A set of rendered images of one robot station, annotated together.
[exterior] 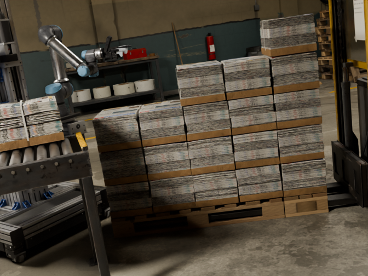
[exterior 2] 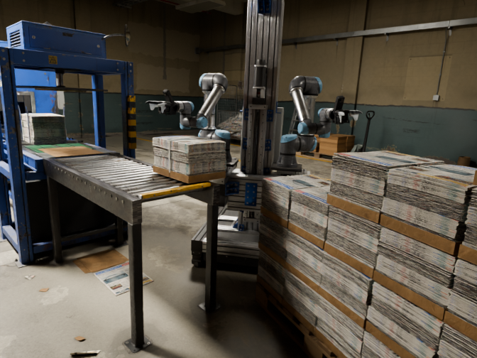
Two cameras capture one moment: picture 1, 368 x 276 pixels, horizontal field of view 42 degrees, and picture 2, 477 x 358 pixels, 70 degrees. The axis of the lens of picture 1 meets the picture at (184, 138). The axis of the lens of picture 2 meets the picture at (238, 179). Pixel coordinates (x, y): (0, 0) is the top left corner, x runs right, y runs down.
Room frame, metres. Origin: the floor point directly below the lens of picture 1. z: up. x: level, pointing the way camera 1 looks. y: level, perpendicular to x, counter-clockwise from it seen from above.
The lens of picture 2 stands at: (1.86, -1.10, 1.28)
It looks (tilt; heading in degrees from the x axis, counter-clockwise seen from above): 13 degrees down; 60
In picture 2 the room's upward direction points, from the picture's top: 3 degrees clockwise
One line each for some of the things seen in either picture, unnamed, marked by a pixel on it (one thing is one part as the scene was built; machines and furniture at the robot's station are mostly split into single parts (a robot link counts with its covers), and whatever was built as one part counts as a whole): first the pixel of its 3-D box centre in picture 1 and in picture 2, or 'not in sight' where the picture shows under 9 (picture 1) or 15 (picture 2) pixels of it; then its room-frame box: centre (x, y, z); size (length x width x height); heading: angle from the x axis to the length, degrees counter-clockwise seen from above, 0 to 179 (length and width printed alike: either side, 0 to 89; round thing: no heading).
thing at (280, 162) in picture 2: (57, 109); (287, 159); (3.42, 0.88, 0.87); 0.15 x 0.15 x 0.10
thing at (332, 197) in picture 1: (277, 207); not in sight; (3.02, -0.56, 0.05); 1.05 x 0.10 x 0.04; 88
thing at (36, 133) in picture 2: not in sight; (43, 128); (1.88, 2.71, 0.93); 0.38 x 0.30 x 0.26; 105
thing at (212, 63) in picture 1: (197, 64); (387, 158); (3.15, -0.16, 1.06); 0.37 x 0.29 x 0.01; 179
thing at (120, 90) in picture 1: (112, 80); not in sight; (9.15, 1.21, 0.55); 1.80 x 0.70 x 1.09; 105
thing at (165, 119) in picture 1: (190, 161); (347, 278); (3.16, -0.02, 0.42); 1.17 x 0.39 x 0.83; 88
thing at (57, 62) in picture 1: (57, 62); (307, 115); (3.56, 0.84, 1.19); 0.15 x 0.12 x 0.55; 166
